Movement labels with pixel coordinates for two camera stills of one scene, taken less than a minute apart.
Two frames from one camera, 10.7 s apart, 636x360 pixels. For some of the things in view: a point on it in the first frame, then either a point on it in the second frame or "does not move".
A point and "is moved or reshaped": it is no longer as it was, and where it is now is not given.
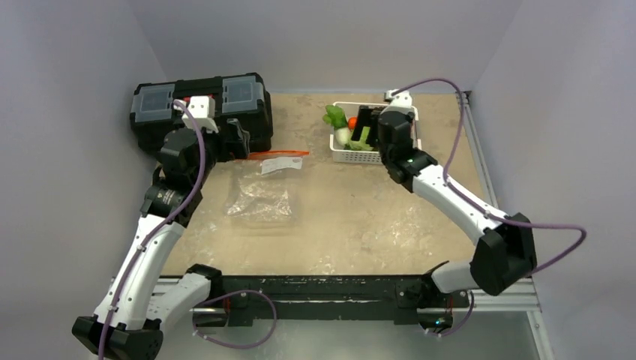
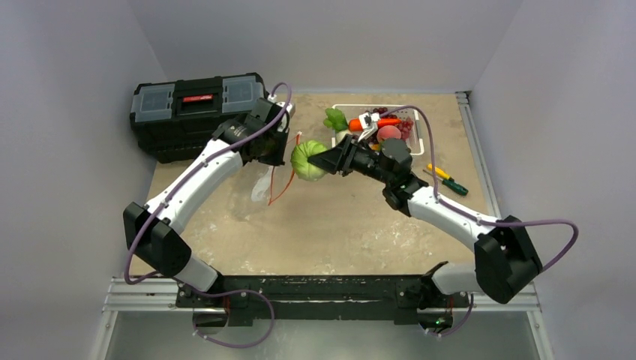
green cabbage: (361, 145) is moved or reshaped
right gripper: (374, 124) to (343, 158)
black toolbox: (241, 97) does not move
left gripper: (235, 148) to (277, 159)
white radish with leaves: (335, 116) does not move
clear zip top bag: (263, 190) is moved or reshaped
